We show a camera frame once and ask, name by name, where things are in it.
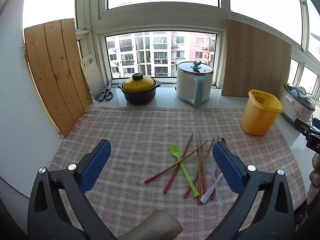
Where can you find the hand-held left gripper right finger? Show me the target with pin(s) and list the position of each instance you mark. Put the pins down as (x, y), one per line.
(226, 167)

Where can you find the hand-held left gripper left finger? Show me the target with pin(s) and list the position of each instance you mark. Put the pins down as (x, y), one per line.
(96, 166)

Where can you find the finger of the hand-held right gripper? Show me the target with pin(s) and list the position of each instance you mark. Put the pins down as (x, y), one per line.
(303, 127)
(316, 123)

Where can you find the translucent plastic spoon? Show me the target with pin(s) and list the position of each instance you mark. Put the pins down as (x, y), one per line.
(210, 167)

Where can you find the pile of wooden chopsticks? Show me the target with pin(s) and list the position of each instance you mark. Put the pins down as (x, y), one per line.
(201, 175)

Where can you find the white plastic spoon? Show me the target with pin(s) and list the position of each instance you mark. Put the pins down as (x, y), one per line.
(204, 198)

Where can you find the yellow plastic container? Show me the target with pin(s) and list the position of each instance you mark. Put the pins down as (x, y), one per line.
(260, 115)

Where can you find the green plastic spoon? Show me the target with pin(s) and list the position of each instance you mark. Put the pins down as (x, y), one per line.
(174, 149)

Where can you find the floral white slow cooker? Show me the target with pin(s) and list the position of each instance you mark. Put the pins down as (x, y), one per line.
(297, 112)

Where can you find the pink plaid cloth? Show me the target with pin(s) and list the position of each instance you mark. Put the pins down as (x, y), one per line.
(125, 135)

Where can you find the pinkish cloth bundle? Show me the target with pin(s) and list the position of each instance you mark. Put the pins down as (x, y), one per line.
(315, 180)

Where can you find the black casserole pot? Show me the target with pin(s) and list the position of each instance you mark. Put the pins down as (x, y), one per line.
(138, 97)

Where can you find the light wood board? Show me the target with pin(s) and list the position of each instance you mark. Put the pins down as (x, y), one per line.
(255, 60)

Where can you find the blurred brown object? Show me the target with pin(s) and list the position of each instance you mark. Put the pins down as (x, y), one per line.
(160, 225)

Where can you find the white cutting board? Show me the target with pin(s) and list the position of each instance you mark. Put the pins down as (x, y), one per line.
(91, 77)

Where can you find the white teal electric cooker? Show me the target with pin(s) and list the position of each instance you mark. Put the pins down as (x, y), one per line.
(185, 87)

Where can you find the yellow pot lid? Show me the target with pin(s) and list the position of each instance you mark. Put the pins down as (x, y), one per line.
(137, 83)

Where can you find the brown wooden plank board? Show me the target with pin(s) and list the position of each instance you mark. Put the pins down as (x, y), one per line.
(55, 75)

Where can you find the glass lid teal knob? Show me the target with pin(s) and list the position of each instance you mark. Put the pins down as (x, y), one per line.
(195, 67)

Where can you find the apartment buildings outside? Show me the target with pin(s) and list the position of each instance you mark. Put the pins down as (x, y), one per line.
(160, 52)

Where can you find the white window frame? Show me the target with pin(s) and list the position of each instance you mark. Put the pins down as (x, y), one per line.
(160, 20)

